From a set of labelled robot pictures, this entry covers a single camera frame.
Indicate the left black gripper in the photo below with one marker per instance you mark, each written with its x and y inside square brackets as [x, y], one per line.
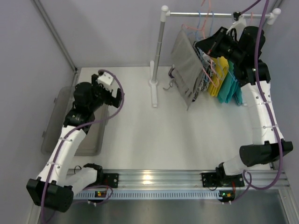
[109, 98]

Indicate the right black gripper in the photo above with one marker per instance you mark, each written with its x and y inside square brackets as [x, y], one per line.
[215, 43]

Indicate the pink wire hanger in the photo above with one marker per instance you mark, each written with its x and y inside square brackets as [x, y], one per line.
[199, 31]

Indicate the grey trousers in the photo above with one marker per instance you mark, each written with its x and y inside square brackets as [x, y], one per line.
[186, 70]

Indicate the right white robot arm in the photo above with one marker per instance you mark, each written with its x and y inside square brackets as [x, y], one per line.
[268, 144]

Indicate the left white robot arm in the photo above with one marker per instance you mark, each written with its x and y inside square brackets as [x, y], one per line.
[52, 188]

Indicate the blue hanger with yellow garment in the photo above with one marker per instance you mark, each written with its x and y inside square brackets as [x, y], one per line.
[209, 62]

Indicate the blue hanger with teal garment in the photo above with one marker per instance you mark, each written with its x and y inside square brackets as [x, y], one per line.
[229, 69]

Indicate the far right pink hanger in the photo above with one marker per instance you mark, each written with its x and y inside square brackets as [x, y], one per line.
[251, 19]

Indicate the yellow garment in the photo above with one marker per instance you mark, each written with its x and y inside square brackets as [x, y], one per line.
[215, 85]

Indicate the purple patterned garment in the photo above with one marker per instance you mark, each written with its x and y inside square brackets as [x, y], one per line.
[203, 86]

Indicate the teal garment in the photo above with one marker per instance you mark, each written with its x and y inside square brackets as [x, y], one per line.
[230, 90]

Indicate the grey plastic bin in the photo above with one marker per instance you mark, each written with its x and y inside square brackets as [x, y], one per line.
[92, 143]

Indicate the white metal clothes rack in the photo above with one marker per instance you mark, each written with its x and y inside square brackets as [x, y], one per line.
[165, 12]

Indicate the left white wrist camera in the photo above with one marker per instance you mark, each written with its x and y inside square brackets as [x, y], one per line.
[105, 79]

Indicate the aluminium mounting rail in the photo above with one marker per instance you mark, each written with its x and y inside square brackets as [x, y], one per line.
[185, 179]

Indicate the grey slotted cable duct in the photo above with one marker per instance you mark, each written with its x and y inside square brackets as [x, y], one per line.
[148, 194]

